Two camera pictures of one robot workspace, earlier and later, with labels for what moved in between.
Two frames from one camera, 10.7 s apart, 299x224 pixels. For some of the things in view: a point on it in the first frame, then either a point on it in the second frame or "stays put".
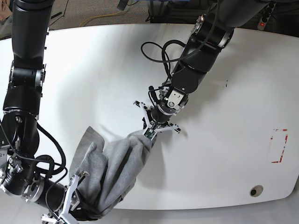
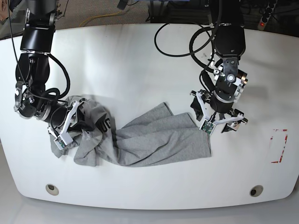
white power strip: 266,16 stays put
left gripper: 71,200 -> 64,139
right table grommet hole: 256,191 stays put
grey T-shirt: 113,166 -> 159,136
